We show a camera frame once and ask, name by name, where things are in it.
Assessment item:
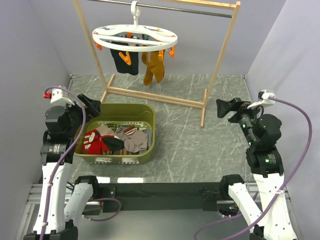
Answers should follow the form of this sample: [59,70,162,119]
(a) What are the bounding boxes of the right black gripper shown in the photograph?
[215,95,266,145]

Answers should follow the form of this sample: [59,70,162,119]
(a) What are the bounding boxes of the taupe sock with striped cuff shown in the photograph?
[115,125,148,153]

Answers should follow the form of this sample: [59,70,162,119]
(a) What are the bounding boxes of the orange clothes clip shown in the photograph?
[158,50,165,62]

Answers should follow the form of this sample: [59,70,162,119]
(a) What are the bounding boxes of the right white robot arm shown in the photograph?
[216,97,298,240]

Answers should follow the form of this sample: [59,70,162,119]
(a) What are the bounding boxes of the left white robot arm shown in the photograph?
[23,88,101,240]

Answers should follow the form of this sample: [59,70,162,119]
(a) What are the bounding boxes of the orange clip front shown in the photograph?
[118,51,132,66]

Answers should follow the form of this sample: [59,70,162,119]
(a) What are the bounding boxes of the orange clip left rim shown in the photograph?
[95,43,103,51]

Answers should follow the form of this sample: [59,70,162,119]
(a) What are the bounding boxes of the orange clip rim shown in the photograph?
[95,43,103,51]
[166,46,175,58]

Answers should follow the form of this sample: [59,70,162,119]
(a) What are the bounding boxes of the orange clip right rim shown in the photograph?
[166,46,175,58]

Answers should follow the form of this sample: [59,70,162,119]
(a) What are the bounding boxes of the mustard yellow hanging socks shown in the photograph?
[141,51,165,86]

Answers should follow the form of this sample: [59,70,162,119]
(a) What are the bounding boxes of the white round sock hanger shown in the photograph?
[92,0,178,52]

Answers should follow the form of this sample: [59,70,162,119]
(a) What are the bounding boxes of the teal clothes clip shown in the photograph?
[142,34,150,41]

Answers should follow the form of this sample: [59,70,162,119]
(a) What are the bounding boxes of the olive green plastic basket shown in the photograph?
[74,103,156,165]

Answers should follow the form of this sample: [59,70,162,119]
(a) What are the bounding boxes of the black sock in basket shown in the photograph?
[101,135,125,152]

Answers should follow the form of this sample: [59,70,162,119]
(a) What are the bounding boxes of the dark navy hanging sock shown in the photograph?
[110,49,139,76]

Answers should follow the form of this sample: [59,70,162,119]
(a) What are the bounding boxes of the brown striped sock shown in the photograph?
[102,149,139,156]

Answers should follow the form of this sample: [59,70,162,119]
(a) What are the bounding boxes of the grey sock in basket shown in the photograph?
[143,129,153,149]

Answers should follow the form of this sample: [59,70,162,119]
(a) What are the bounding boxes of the black base crossbar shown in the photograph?
[89,174,245,213]

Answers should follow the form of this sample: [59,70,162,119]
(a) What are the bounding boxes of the wooden clothes rack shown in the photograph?
[73,0,241,127]

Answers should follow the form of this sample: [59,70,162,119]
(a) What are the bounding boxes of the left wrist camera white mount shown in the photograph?
[43,88,75,107]

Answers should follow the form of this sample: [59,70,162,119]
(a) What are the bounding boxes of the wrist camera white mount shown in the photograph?
[43,88,75,107]
[247,89,276,109]

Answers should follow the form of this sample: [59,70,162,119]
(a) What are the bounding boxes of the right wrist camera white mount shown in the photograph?
[247,89,276,109]

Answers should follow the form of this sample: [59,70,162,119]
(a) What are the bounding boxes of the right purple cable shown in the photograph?
[193,97,313,240]

